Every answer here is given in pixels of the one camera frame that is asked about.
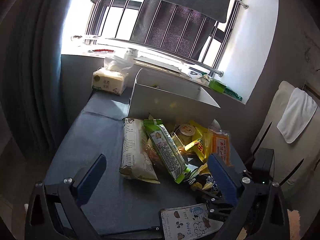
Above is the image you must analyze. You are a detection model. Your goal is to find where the green wipes pack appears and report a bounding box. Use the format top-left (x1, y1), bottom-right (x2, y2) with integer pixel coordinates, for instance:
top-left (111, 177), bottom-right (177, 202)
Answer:
top-left (223, 87), bottom-right (242, 101)

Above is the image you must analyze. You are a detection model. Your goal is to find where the black yellow chip bag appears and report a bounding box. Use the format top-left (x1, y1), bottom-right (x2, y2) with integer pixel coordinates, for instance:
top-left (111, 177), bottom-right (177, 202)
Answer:
top-left (185, 163), bottom-right (222, 197)

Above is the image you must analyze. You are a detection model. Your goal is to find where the smartphone with cartoon case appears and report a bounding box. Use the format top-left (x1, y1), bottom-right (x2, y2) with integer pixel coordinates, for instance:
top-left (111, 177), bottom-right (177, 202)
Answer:
top-left (159, 204), bottom-right (223, 240)

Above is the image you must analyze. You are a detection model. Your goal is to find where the green seaweed snack pack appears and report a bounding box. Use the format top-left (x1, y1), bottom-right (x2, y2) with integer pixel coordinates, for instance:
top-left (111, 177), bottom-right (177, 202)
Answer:
top-left (143, 119), bottom-right (190, 184)

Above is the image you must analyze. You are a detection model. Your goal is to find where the tissue paper pack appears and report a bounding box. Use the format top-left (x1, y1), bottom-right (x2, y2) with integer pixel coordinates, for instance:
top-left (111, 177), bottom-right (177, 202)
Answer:
top-left (92, 56), bottom-right (133, 96)

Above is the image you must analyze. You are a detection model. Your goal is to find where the jelly cup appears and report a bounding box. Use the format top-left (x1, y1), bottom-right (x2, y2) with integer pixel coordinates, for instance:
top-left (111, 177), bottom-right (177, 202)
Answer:
top-left (175, 124), bottom-right (195, 145)

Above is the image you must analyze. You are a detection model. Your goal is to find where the grey cardboard sheet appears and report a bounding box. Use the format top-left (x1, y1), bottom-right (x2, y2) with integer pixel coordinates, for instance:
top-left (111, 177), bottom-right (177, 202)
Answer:
top-left (134, 56), bottom-right (181, 73)

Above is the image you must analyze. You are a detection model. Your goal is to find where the white cardboard storage box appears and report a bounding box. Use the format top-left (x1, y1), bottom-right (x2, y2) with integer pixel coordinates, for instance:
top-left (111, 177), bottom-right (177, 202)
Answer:
top-left (128, 69), bottom-right (221, 127)

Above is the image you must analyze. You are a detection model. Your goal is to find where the yellow green small pack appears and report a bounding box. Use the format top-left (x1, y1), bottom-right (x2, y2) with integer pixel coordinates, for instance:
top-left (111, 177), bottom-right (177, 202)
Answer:
top-left (184, 120), bottom-right (213, 164)

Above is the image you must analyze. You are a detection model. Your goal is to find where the white long snack pack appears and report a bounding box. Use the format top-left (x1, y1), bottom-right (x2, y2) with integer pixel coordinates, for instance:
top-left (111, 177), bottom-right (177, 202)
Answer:
top-left (119, 118), bottom-right (160, 184)

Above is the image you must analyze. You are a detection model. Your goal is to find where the orange cheese snack pack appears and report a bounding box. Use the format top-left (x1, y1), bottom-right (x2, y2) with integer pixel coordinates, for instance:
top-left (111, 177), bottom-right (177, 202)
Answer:
top-left (209, 126), bottom-right (231, 166)

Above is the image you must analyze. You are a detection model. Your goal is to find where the green round tin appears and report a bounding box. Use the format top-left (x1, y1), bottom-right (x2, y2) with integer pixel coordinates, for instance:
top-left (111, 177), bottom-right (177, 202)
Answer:
top-left (208, 79), bottom-right (227, 94)

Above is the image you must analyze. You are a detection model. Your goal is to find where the white towel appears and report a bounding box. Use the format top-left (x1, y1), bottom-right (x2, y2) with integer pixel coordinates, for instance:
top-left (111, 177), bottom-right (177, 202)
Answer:
top-left (277, 88), bottom-right (318, 144)

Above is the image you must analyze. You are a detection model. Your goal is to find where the dark hanging towel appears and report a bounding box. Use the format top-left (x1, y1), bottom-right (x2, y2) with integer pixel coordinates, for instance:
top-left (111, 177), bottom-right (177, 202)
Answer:
top-left (130, 0), bottom-right (226, 61)

